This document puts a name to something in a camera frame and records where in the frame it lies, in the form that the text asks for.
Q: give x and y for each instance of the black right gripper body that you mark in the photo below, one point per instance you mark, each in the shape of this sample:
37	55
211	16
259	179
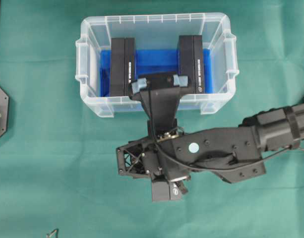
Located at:
141	159

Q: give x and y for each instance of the black RealSense box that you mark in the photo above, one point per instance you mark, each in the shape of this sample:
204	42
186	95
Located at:
165	191
191	63
123	66

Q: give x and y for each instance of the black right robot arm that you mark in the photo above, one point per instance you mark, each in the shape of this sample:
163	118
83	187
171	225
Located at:
231	153

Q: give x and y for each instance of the clear plastic storage case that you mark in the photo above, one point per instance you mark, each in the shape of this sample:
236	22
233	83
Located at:
157	32

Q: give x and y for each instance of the blue liner sheet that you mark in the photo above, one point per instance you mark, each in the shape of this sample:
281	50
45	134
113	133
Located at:
152	61

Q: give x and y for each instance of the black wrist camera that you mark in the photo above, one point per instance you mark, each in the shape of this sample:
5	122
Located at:
159	95

